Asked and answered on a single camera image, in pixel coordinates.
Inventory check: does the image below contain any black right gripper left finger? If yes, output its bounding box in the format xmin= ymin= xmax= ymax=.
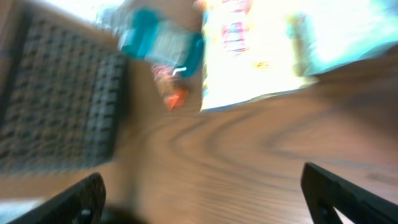
xmin=9 ymin=172 xmax=106 ymax=224

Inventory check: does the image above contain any teal mouthwash bottle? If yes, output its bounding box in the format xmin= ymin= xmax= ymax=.
xmin=119 ymin=7 xmax=204 ymax=78

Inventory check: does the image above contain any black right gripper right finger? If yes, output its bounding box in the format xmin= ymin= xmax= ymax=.
xmin=300 ymin=162 xmax=397 ymax=224

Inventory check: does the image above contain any red chocolate bar wrapper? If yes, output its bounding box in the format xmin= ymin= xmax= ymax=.
xmin=151 ymin=64 xmax=189 ymax=110

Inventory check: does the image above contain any yellow snack chips bag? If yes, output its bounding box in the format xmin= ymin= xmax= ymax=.
xmin=196 ymin=0 xmax=316 ymax=111

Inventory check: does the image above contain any grey plastic mesh basket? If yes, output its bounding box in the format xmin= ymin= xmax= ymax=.
xmin=1 ymin=13 xmax=127 ymax=174

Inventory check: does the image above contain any light blue wet wipes pack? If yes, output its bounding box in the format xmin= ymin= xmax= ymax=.
xmin=297 ymin=0 xmax=397 ymax=76

